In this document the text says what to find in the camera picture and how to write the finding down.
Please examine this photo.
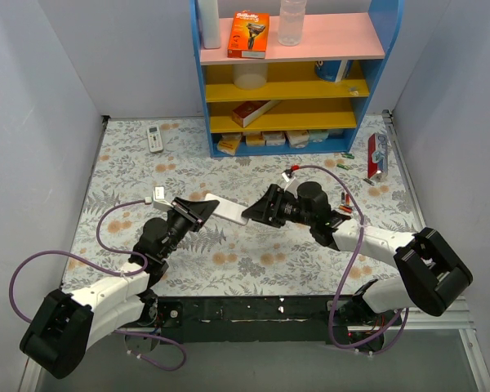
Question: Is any blue white can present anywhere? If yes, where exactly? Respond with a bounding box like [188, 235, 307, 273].
[314, 60, 354, 82]

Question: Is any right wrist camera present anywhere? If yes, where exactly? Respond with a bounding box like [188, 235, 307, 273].
[282, 165, 301, 197]

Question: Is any orange black battery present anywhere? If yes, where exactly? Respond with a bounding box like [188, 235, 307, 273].
[338, 207, 353, 214]

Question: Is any grey white remote control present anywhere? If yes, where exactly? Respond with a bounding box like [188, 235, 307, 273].
[204, 194, 248, 225]

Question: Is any red white long box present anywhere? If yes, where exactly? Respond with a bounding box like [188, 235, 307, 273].
[231, 100, 281, 128]

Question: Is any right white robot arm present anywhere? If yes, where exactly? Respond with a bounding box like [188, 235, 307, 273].
[242, 181, 473, 325]

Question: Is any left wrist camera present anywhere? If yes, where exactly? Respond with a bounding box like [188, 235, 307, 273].
[144, 186, 172, 212]

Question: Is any pale green small box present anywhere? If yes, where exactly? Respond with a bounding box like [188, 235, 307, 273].
[308, 129, 329, 143]

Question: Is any white orange small box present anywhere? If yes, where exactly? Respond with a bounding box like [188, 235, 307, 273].
[245, 133, 265, 147]

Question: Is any orange razor box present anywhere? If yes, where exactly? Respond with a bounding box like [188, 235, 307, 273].
[227, 11, 270, 60]

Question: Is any red toothpaste box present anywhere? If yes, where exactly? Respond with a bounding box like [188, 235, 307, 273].
[367, 133, 388, 181]

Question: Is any white tan small box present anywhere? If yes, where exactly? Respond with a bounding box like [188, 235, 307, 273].
[285, 130, 310, 149]

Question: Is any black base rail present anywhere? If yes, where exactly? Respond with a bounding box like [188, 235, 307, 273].
[109, 294, 393, 346]

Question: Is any yellow orange small box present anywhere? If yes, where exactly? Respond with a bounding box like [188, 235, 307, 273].
[216, 137, 241, 156]

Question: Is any small white remote control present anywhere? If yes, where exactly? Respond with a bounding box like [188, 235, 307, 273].
[146, 127, 163, 154]

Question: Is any white bottle on shelf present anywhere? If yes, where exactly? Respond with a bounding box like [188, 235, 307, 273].
[198, 0, 221, 49]

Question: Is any clear plastic bottle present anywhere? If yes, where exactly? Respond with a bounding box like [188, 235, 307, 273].
[278, 0, 307, 47]

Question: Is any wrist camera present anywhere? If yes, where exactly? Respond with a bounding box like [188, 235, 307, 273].
[282, 165, 301, 197]
[144, 186, 172, 212]

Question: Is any white translucent cup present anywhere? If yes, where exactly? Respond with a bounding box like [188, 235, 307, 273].
[232, 63, 268, 90]

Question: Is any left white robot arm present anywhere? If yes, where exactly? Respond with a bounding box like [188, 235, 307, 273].
[20, 198, 220, 379]

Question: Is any blue shelf unit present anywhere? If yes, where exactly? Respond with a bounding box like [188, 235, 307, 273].
[189, 1, 405, 158]

